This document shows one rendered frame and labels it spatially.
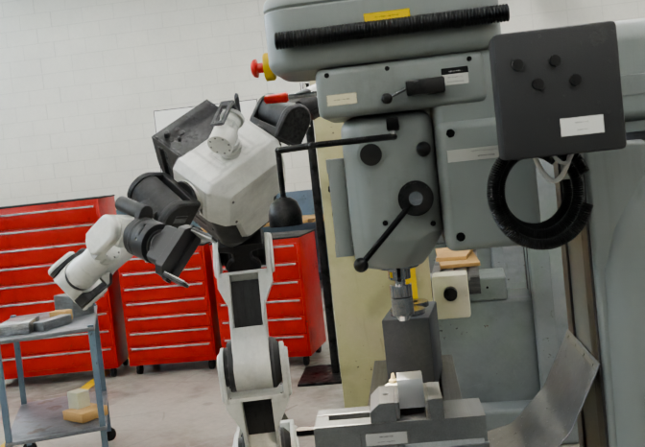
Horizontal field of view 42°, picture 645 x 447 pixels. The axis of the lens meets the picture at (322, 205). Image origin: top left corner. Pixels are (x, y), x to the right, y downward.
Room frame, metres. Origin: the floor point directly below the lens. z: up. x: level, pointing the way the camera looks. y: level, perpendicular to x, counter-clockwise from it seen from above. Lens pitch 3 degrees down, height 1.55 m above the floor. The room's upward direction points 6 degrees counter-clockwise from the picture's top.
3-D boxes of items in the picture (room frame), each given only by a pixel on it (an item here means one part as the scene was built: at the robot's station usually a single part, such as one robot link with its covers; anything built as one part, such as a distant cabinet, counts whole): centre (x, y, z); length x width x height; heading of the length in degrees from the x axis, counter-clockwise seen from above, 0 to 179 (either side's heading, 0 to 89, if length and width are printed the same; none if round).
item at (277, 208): (1.78, 0.08, 1.45); 0.07 x 0.07 x 0.06
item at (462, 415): (1.70, -0.11, 1.00); 0.35 x 0.15 x 0.11; 86
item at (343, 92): (1.77, -0.19, 1.68); 0.34 x 0.24 x 0.10; 84
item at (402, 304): (1.77, -0.15, 1.23); 0.05 x 0.05 x 0.06
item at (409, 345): (2.18, -0.20, 1.05); 0.22 x 0.12 x 0.20; 167
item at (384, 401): (1.70, -0.08, 1.04); 0.12 x 0.06 x 0.04; 176
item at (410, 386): (1.70, -0.14, 1.06); 0.06 x 0.05 x 0.06; 176
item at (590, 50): (1.41, -0.41, 1.62); 0.20 x 0.09 x 0.21; 84
